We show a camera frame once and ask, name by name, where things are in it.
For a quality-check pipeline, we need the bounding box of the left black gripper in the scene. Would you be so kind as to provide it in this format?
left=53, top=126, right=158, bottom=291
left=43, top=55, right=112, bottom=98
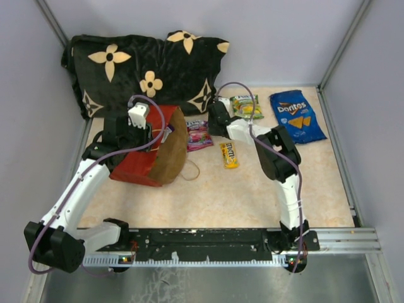
left=119, top=117, right=155, bottom=153

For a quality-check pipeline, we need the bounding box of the green Fox's candy packet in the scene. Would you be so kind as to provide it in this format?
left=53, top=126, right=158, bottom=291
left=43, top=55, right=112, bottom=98
left=230, top=94, right=264, bottom=119

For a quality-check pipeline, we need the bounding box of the yellow M&M's packet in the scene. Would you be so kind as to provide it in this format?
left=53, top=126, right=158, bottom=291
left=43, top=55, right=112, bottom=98
left=220, top=142, right=239, bottom=169

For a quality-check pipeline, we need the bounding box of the red brown paper bag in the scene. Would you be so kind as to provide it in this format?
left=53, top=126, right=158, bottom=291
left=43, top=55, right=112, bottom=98
left=110, top=105, right=188, bottom=187

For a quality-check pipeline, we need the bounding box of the blue Doritos chip bag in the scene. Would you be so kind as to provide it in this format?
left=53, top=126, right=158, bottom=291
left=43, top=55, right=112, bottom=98
left=269, top=90, right=326, bottom=144

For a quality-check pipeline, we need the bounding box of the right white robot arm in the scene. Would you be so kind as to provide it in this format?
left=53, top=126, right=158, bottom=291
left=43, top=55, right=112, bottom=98
left=208, top=101, right=309, bottom=250

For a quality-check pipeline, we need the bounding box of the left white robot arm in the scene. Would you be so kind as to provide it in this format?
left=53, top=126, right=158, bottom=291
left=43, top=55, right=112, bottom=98
left=23, top=114, right=156, bottom=275

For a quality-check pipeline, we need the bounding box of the black flower pattern pillow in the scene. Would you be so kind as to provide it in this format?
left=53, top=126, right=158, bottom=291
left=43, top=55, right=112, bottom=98
left=61, top=30, right=230, bottom=119

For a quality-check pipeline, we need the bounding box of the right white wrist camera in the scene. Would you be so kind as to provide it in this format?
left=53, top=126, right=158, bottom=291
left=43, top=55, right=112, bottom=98
left=218, top=97, right=232, bottom=111

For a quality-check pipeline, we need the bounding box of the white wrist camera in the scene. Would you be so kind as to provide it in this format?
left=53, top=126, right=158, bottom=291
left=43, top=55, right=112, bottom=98
left=128, top=102, right=150, bottom=129
left=218, top=97, right=232, bottom=111

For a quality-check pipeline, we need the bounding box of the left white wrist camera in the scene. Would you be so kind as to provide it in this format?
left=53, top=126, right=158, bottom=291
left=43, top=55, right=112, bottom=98
left=128, top=102, right=150, bottom=129

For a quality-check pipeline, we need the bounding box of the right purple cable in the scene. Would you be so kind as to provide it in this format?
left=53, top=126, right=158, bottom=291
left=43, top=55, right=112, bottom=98
left=214, top=81, right=309, bottom=274

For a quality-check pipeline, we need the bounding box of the purple cable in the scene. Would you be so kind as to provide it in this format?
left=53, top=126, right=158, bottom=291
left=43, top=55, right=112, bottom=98
left=27, top=94, right=166, bottom=278
left=214, top=81, right=309, bottom=274

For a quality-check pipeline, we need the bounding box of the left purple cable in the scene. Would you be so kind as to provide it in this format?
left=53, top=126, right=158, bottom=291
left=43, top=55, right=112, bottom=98
left=27, top=94, right=166, bottom=278

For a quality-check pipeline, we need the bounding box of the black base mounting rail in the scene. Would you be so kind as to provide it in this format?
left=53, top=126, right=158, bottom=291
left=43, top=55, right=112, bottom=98
left=99, top=228, right=319, bottom=263

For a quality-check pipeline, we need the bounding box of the aluminium frame rail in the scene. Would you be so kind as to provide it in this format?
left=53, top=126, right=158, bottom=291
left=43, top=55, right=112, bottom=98
left=81, top=227, right=379, bottom=253

